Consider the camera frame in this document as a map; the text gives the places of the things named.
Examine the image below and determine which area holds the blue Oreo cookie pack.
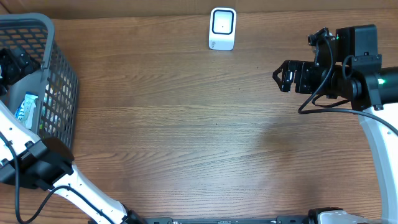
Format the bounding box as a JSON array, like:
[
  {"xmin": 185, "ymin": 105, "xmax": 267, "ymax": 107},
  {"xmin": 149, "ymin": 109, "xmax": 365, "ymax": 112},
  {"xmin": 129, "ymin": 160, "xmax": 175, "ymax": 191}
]
[{"xmin": 14, "ymin": 92, "xmax": 38, "ymax": 129}]

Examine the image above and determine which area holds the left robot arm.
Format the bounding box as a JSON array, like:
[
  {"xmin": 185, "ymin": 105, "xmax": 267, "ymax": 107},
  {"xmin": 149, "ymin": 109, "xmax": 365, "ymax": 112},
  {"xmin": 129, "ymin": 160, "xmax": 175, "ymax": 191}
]
[{"xmin": 1, "ymin": 45, "xmax": 142, "ymax": 223}]

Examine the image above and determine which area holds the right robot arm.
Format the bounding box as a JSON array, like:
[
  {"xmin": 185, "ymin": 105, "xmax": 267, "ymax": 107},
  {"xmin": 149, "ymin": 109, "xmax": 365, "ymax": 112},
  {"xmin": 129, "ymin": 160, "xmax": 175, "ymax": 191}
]
[{"xmin": 272, "ymin": 24, "xmax": 397, "ymax": 223}]

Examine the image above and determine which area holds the white barcode scanner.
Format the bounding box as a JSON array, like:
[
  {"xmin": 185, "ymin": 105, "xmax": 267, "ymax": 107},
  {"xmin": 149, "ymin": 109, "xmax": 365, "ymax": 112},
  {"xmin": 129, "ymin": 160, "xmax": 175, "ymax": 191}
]
[{"xmin": 208, "ymin": 7, "xmax": 237, "ymax": 51}]

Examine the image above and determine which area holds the grey plastic mesh basket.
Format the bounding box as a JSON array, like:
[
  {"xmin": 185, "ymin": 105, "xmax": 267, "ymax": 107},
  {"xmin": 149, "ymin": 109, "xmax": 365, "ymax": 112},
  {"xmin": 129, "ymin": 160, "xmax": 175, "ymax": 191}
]
[{"xmin": 1, "ymin": 13, "xmax": 79, "ymax": 149}]

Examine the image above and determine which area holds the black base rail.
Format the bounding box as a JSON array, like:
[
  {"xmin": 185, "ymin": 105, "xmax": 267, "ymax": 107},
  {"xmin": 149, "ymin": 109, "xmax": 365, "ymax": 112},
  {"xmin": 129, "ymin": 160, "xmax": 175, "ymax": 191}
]
[{"xmin": 88, "ymin": 215, "xmax": 312, "ymax": 224}]

